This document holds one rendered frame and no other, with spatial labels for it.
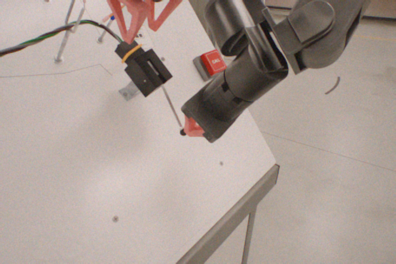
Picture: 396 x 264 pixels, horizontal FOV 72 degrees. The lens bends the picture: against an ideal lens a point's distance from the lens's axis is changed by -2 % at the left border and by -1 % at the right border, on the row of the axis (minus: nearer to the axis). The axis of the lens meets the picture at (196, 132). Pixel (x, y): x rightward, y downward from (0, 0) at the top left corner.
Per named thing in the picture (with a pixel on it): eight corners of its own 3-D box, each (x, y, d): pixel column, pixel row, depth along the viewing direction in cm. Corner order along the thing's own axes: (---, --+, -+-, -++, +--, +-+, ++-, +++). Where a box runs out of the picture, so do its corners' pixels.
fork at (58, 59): (66, 62, 44) (91, 7, 33) (57, 66, 43) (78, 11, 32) (58, 52, 44) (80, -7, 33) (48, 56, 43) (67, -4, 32)
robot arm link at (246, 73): (270, 76, 28) (303, 73, 31) (241, 22, 29) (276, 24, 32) (231, 108, 33) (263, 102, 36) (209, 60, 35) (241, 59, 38)
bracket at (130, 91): (126, 101, 48) (138, 91, 44) (118, 91, 48) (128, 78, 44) (144, 89, 51) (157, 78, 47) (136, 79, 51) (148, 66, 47)
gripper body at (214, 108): (177, 110, 37) (203, 80, 31) (216, 78, 43) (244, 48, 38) (210, 145, 37) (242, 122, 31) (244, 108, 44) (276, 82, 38)
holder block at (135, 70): (145, 98, 45) (156, 88, 42) (123, 69, 44) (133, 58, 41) (161, 86, 47) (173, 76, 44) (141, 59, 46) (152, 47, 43)
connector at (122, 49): (135, 73, 44) (139, 67, 42) (112, 50, 43) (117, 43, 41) (146, 63, 46) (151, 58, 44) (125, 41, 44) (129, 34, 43)
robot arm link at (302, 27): (342, 20, 24) (339, 51, 32) (286, -72, 27) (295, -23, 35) (228, 86, 29) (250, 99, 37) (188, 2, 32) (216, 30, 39)
